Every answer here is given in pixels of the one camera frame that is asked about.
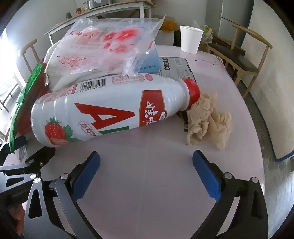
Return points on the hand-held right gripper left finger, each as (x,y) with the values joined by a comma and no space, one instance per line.
(86,177)

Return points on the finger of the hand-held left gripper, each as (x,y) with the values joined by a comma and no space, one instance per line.
(39,158)
(20,142)

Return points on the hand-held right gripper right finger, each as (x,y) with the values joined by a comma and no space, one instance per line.
(206,177)

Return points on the green snack bag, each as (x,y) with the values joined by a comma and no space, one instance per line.
(25,98)

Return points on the white strawberry milk bottle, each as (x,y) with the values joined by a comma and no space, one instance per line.
(114,98)

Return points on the grey cardboard box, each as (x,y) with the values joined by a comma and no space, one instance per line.
(176,69)

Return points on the crumpled beige tissue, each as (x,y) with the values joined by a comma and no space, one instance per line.
(206,124)

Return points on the wooden chair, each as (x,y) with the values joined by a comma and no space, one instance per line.
(232,55)
(27,46)

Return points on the blue-edged mattress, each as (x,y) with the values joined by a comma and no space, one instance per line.
(271,80)

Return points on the clear flower-print plastic bag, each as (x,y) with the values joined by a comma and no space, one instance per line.
(103,46)

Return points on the blue white packet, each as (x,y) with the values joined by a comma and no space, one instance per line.
(149,62)

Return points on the white paper cup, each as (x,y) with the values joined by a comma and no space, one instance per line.
(190,39)

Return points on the white plastic shopping bag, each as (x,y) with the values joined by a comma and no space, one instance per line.
(206,32)

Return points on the pale cardboard box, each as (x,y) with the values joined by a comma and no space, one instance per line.
(164,38)

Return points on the clear seasoning bottle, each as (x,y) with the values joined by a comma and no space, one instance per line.
(85,7)

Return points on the yellow plastic bag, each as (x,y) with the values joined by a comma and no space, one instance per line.
(170,25)

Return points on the white side table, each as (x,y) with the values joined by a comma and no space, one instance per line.
(110,13)

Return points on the silver rice cooker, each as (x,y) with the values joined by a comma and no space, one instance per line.
(98,3)

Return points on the grey refrigerator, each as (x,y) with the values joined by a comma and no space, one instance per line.
(232,13)

